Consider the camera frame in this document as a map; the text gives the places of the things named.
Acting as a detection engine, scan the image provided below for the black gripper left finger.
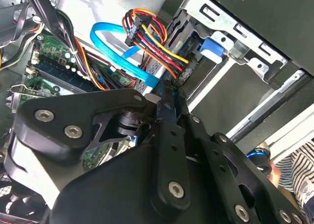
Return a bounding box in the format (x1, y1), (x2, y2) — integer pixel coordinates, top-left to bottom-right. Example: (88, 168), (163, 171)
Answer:
(4, 81), (192, 220)

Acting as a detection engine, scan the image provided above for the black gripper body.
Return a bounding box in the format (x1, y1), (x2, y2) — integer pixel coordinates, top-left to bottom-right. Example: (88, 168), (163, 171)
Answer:
(50, 141), (246, 224)

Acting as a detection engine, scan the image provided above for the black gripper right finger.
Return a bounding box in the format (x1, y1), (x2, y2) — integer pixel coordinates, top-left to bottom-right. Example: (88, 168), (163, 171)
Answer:
(176, 85), (309, 224)

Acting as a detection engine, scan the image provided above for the round black tool blue ring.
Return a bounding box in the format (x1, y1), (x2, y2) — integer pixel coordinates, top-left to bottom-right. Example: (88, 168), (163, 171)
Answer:
(246, 141), (272, 177)

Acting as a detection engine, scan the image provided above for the blue SATA wire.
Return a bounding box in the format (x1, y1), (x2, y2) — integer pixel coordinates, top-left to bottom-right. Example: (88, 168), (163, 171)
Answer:
(90, 22), (162, 89)

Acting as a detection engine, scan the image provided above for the hard disk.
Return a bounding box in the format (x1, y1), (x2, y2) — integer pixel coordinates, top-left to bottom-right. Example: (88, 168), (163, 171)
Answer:
(166, 9), (225, 84)

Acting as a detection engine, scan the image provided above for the bare person hand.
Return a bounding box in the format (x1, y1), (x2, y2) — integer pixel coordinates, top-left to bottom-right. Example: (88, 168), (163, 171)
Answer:
(267, 161), (280, 187)

